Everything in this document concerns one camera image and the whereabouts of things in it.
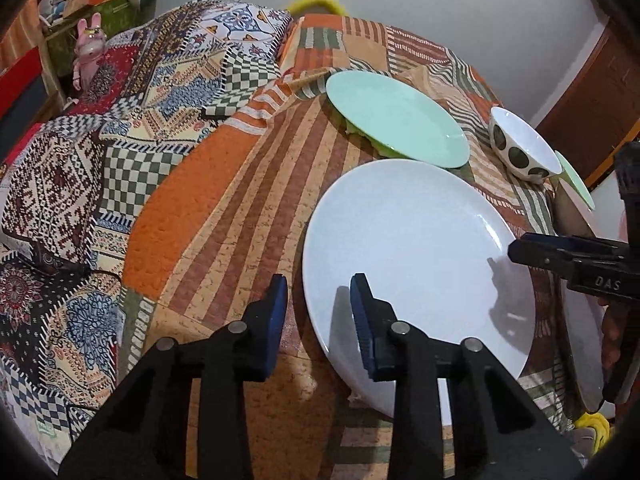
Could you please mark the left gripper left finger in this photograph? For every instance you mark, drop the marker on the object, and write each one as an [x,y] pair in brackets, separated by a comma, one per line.
[248,347]

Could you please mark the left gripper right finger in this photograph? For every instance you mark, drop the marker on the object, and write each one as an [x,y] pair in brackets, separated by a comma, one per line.
[390,349]

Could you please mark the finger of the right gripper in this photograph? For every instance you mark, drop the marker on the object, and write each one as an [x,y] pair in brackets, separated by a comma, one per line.
[568,265]
[581,244]

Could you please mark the mint green bowl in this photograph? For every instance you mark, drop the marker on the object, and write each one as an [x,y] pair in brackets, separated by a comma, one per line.
[571,176]

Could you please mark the large white plate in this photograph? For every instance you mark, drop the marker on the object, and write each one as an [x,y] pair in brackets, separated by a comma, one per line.
[431,246]

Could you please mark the mint green plate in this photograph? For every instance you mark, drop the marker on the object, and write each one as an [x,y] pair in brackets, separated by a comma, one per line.
[398,118]

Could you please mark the person's right hand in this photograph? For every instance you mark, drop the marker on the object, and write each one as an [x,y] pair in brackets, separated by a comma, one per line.
[612,328]

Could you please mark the white bowl black dots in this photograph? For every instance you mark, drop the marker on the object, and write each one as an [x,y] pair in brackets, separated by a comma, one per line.
[521,148]

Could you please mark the wooden door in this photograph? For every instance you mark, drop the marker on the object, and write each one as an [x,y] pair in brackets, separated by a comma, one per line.
[599,111]

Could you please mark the orange striped patchwork blanket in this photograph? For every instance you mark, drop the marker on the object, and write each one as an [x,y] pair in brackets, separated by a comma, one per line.
[237,209]

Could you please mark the ornate patterned quilt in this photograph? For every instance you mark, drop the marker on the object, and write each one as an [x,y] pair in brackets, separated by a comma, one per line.
[70,199]

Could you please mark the red and blue box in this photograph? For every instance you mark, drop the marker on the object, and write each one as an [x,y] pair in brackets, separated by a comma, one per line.
[23,95]

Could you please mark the pink rabbit toy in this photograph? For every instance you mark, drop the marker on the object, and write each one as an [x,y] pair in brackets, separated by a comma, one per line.
[89,49]

